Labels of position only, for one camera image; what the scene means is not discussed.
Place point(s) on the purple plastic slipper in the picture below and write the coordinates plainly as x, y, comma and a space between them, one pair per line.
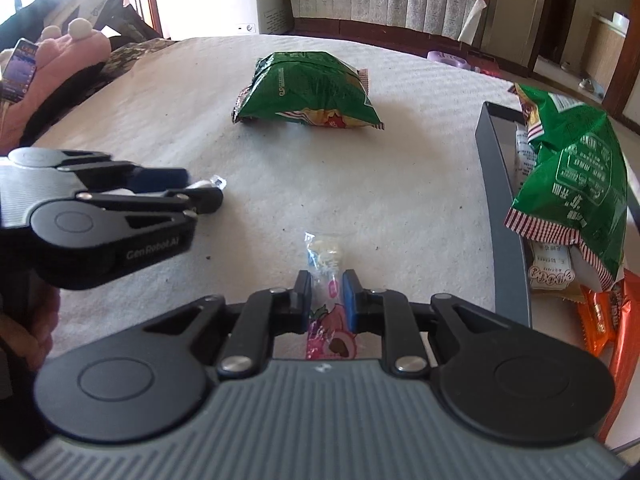
450, 59

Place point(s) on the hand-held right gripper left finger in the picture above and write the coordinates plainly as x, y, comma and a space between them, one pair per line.
303, 305

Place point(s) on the dark patterned blanket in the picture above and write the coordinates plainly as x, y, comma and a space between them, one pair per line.
135, 55

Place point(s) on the small orange snack packet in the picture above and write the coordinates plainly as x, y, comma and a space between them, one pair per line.
597, 320

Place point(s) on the clear pink print snack packet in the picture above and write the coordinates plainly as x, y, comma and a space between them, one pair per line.
325, 260

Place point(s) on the long orange snack packet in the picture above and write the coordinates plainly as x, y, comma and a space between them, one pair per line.
625, 385

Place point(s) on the dark wooden tv cabinet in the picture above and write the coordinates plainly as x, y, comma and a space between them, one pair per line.
350, 31

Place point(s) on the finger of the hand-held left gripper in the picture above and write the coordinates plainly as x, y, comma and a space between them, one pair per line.
207, 200
160, 179

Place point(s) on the person's left hand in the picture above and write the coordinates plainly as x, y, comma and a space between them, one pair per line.
35, 330

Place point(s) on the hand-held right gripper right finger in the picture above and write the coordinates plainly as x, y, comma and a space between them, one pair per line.
351, 305

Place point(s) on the pink plush toy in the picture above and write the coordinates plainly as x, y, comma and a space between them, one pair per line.
65, 70

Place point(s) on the grey slipper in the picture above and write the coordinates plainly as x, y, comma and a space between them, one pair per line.
591, 84
566, 66

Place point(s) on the green snack bag striped edges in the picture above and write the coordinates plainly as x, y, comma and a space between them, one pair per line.
575, 180
305, 90

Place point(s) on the white pot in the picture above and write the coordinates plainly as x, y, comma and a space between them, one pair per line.
620, 21

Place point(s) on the clear packet with white label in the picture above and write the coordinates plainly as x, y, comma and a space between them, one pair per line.
525, 160

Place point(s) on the beige pastry packet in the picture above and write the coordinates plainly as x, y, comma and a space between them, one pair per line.
550, 270

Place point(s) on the clear candy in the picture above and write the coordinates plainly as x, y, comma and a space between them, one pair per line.
216, 181

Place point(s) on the white lace cabinet cover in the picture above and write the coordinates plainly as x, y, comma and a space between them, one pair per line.
375, 0

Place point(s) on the beige kitchen cabinet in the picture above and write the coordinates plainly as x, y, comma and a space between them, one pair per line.
602, 55

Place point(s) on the grey rectangular tray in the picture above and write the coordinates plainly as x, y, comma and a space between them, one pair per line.
500, 200

